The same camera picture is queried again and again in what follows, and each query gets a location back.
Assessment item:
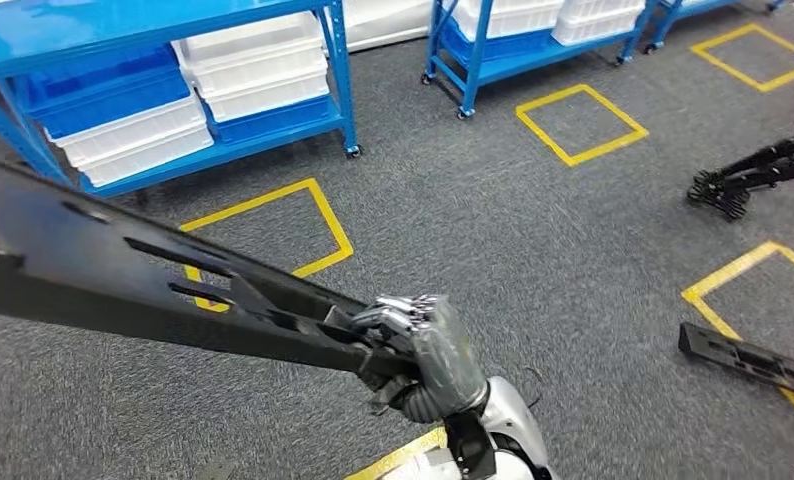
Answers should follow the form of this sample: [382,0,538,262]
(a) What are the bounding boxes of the black plastic plate frame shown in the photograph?
[678,322,794,407]
[0,155,418,379]

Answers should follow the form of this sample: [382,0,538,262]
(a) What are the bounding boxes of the black humanoid robot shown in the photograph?
[687,0,794,223]

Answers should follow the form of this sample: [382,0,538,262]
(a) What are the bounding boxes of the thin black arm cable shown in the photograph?
[522,366,545,409]

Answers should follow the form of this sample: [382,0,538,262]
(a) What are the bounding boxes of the white plastic bin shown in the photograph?
[171,11,330,97]
[44,92,206,167]
[78,122,215,189]
[453,0,564,41]
[552,0,647,46]
[201,69,332,124]

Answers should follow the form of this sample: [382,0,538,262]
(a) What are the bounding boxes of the yellow floor tape square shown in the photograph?
[343,427,448,480]

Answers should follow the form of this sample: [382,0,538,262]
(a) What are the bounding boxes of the blue metal shelf rack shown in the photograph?
[0,0,363,200]
[422,0,686,121]

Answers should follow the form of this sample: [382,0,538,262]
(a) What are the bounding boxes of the blue plastic bin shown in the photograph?
[208,95,335,147]
[25,44,193,140]
[439,18,557,64]

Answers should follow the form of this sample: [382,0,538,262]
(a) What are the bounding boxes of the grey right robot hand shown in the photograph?
[350,293,490,425]

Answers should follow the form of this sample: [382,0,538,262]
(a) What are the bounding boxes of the black camera bracket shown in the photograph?
[443,410,498,480]

